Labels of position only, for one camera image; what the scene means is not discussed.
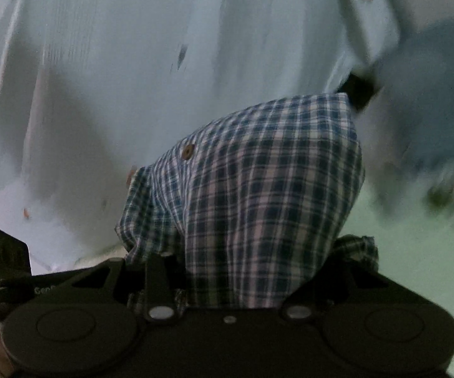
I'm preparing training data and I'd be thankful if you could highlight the carrot print bed sheet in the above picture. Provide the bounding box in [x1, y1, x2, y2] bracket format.
[0, 0, 401, 268]

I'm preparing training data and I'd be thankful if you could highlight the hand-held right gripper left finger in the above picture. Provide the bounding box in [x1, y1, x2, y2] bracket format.
[30, 254, 184, 325]

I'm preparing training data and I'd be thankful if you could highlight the blue plaid shirt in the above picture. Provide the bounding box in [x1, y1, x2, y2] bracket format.
[116, 92, 380, 310]

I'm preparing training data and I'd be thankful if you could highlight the blue denim garment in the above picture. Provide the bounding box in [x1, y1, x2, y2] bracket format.
[369, 16, 454, 221]

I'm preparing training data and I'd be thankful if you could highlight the green grid mat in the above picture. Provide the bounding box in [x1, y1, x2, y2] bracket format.
[339, 153, 454, 378]

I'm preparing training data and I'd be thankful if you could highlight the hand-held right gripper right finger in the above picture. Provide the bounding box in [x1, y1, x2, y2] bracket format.
[282, 260, 429, 320]

